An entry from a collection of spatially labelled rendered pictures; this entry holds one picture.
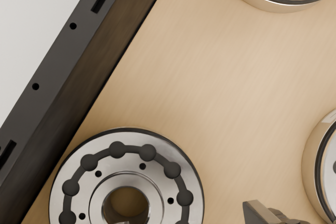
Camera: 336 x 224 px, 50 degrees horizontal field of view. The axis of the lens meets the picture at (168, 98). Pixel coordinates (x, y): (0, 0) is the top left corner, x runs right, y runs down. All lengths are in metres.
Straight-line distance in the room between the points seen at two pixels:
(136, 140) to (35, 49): 0.22
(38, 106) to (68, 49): 0.03
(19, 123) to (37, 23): 0.26
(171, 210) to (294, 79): 0.13
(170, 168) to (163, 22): 0.11
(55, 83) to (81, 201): 0.10
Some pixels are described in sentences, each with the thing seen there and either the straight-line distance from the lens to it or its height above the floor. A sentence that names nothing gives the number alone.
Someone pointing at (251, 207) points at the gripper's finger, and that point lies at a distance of 0.17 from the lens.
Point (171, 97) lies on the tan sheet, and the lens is 0.27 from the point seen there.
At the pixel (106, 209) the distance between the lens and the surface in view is 0.26.
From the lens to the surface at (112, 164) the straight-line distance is 0.24.
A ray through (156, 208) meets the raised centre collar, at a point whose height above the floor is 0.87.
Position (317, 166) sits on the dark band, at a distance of 0.27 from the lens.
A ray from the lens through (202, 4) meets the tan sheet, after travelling 0.28.
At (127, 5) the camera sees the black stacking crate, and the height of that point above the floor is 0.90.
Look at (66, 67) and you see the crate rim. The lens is 0.17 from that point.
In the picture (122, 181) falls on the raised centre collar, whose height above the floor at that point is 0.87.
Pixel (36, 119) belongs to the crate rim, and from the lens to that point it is 0.18.
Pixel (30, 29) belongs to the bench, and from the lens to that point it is 0.43.
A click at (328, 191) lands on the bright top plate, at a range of 0.27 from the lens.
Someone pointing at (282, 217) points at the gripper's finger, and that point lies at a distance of 0.17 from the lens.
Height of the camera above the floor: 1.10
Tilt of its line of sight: 87 degrees down
